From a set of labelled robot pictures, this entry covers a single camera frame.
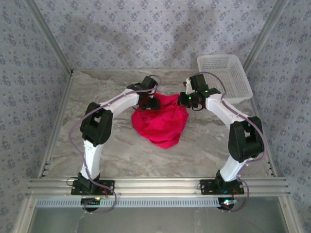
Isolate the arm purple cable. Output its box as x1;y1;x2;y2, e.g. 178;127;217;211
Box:
69;74;161;214
199;71;268;213

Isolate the white perforated plastic basket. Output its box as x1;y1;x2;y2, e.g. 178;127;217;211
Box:
196;54;253;104

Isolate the red t-shirt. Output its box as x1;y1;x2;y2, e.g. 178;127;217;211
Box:
131;93;190;150

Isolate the table side aluminium rail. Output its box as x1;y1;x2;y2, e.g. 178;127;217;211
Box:
37;71;75;179
249;99;278;178

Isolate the aluminium frame post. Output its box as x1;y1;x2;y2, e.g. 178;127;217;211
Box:
24;0;74;75
242;0;290;71

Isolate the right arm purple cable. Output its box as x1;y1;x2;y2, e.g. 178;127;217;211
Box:
199;71;268;213

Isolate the grey slotted cable duct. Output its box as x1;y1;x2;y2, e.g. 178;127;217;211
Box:
36;197;238;209

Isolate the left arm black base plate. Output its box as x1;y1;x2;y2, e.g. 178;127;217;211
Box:
70;180;115;196

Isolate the aluminium frame leg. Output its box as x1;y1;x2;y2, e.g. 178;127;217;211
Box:
278;196;304;233
13;196;37;233

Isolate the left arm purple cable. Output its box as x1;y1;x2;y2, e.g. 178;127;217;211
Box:
69;74;161;214

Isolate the aluminium extrusion mounting rail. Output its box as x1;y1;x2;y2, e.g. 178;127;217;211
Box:
26;177;291;197

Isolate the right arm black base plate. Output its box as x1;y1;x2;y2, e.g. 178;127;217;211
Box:
199;179;245;196

